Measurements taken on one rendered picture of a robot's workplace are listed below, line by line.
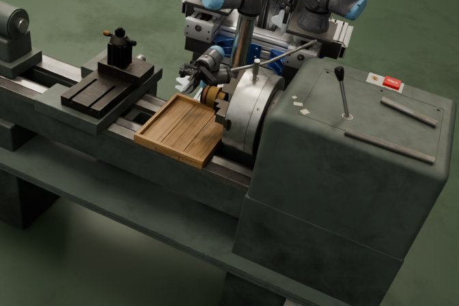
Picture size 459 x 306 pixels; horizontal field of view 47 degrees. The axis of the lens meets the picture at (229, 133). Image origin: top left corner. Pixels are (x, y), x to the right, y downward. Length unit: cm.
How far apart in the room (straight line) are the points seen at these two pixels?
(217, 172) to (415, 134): 73
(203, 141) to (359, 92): 64
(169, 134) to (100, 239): 95
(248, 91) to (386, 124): 48
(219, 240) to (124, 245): 78
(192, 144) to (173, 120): 17
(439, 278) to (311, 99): 169
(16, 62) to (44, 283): 105
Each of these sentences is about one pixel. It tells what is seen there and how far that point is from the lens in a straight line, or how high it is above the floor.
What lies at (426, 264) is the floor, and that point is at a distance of 325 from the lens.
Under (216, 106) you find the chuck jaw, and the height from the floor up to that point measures 111.
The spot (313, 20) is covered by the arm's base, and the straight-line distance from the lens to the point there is 248.
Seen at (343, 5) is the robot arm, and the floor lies 134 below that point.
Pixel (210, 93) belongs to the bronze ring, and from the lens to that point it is 199.
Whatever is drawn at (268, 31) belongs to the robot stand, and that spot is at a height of 107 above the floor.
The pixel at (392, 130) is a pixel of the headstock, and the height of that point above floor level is 126.
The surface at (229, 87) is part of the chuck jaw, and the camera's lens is 200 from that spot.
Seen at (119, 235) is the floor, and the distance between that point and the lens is 291.
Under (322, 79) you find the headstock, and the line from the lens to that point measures 194.
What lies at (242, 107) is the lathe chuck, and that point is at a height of 117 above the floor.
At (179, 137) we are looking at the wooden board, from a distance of 212.
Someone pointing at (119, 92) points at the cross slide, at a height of 97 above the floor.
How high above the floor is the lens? 220
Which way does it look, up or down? 37 degrees down
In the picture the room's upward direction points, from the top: 11 degrees clockwise
